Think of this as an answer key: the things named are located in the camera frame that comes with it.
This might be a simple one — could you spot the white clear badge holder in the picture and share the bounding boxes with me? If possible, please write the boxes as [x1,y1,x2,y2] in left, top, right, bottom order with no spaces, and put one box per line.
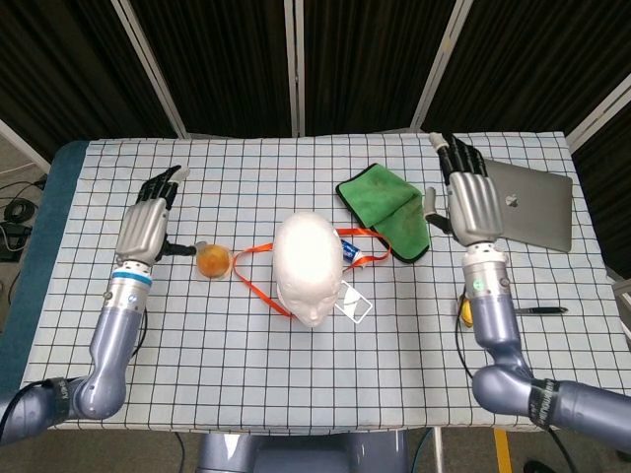
[333,280,375,325]

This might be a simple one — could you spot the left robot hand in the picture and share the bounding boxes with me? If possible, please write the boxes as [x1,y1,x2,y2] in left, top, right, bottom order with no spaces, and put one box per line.
[115,165,198,265]

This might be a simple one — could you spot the grey laptop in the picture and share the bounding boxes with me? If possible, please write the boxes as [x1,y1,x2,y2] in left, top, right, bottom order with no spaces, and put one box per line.
[480,158,575,254]

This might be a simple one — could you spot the white partition frame post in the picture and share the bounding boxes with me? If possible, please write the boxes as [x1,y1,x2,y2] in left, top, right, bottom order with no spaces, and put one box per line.
[411,0,475,133]
[290,0,306,138]
[110,0,188,140]
[0,117,50,173]
[566,73,631,152]

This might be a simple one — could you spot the dark partition panel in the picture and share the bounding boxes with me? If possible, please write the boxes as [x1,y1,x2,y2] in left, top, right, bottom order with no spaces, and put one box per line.
[423,0,631,144]
[303,0,459,137]
[0,0,174,162]
[571,98,631,277]
[130,0,297,139]

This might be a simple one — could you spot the checkered tablecloth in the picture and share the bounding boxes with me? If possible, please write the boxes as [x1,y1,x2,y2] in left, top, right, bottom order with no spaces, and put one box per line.
[22,131,631,438]

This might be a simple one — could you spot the grey and yellow object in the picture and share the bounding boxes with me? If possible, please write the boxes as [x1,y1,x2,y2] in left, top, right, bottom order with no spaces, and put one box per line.
[457,290,475,329]

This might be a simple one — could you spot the black floor cable bundle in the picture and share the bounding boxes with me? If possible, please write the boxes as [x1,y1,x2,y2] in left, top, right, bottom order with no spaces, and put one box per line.
[0,181,45,233]

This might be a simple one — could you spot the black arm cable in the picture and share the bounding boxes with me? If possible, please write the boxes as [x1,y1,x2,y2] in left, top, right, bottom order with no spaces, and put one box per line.
[128,307,150,359]

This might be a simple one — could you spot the black floor box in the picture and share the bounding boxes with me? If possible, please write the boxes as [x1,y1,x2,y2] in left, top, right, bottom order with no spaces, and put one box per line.
[0,222,24,262]

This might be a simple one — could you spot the orange lanyard strap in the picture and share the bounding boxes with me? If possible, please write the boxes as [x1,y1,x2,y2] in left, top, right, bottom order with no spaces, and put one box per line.
[231,227,393,321]

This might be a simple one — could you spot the green microfiber cloth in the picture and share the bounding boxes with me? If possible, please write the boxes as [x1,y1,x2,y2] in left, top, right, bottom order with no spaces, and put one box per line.
[335,162,432,265]

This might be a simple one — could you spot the orange jelly cup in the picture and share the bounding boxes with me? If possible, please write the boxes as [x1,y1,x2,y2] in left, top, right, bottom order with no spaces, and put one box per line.
[195,240,234,281]

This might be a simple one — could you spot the grey robot torso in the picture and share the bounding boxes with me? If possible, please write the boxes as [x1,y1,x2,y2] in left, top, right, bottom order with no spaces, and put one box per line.
[196,428,410,473]

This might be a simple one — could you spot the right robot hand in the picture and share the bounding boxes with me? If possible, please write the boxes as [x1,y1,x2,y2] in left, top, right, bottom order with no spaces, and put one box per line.
[423,131,505,247]

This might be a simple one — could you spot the white foam mannequin head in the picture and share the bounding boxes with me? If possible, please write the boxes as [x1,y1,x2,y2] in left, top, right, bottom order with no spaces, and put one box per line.
[272,210,345,329]

